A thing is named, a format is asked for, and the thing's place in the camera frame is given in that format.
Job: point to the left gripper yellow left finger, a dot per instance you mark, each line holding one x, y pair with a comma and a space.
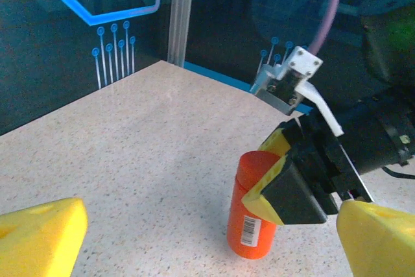
39, 241

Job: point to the aluminium frame post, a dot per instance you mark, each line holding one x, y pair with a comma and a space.
181, 14

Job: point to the orange bottle cap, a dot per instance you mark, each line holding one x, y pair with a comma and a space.
254, 170

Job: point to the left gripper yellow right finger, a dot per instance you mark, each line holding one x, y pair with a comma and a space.
382, 244

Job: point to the orange pill bottle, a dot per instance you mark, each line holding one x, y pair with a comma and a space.
249, 225

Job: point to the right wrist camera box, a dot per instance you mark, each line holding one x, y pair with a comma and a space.
291, 76

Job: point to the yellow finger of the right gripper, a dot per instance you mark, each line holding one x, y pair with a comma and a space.
282, 140
291, 199

